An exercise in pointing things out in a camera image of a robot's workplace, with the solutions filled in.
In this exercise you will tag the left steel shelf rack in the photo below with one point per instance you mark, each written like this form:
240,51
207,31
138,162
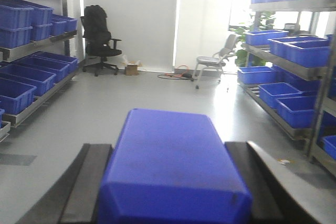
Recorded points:
10,121

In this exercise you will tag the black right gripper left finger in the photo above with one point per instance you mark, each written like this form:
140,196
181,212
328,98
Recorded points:
73,198

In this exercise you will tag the black office chair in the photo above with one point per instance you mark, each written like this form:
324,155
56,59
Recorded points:
99,41

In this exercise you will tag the steel shelf rack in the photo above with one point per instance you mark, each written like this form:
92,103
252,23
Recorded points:
10,121
296,86

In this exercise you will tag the grey chair by window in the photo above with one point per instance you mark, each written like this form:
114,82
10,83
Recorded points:
217,61

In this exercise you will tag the green potted plant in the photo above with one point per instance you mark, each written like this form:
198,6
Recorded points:
255,23

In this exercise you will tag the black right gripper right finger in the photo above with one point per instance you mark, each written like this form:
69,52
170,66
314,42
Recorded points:
271,202

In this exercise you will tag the blue hexagonal plastic part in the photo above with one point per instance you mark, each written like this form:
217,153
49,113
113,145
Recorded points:
171,167

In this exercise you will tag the cardboard box on floor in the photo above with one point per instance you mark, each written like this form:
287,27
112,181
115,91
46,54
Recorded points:
131,67

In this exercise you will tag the right steel shelf rack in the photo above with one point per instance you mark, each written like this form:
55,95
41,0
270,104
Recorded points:
296,86

